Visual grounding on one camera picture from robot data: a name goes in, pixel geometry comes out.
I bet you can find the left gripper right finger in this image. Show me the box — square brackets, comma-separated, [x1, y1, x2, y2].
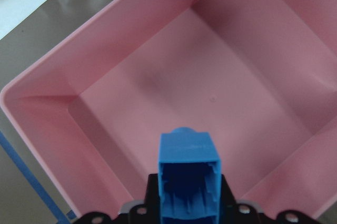
[220, 174, 236, 206]

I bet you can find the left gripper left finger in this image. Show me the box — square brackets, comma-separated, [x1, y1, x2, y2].
[144, 174, 160, 208]

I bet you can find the blue toy block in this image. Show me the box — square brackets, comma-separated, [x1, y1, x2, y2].
[158, 127, 222, 223]

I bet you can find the pink plastic box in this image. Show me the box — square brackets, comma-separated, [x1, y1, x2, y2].
[1, 0, 336, 217]

